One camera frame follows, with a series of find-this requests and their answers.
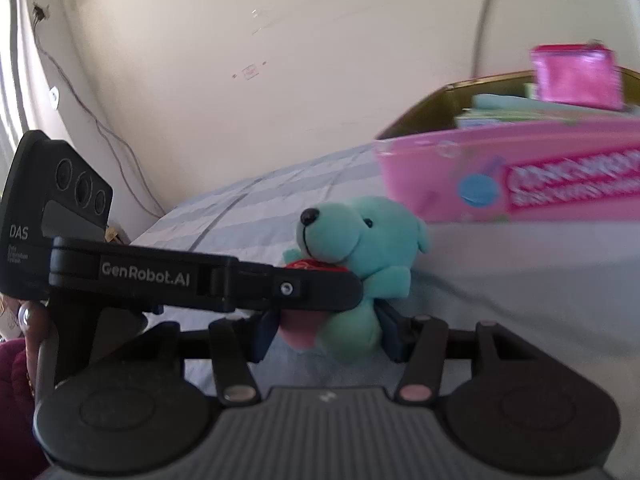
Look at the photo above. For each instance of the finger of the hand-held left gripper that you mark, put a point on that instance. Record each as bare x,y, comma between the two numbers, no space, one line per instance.
300,290

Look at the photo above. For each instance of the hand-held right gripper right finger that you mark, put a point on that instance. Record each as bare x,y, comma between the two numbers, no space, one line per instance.
395,332

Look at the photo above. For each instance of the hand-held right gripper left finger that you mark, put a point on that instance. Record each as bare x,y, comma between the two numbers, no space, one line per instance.
261,335

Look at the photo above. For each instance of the teal plush bear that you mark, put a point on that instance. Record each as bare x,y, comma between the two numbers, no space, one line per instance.
365,240

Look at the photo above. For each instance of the pink biscuit tin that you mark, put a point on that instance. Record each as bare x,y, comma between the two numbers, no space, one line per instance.
440,190

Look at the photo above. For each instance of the teal patterned tissue packet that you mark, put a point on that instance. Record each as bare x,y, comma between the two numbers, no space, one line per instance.
500,117

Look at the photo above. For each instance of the magenta shiny pouch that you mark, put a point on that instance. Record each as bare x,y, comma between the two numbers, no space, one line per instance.
575,75

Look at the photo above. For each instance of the person's left hand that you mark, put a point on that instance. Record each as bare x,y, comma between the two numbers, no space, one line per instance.
35,330

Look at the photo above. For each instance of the striped blue bed sheet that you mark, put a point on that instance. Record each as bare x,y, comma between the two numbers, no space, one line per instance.
525,280

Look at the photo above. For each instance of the white curtain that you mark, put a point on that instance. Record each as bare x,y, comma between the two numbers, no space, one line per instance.
12,75

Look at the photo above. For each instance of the white wall clip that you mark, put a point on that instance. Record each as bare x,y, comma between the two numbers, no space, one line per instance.
54,96

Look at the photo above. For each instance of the pink wall sticker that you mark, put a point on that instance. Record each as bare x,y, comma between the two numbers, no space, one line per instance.
251,70

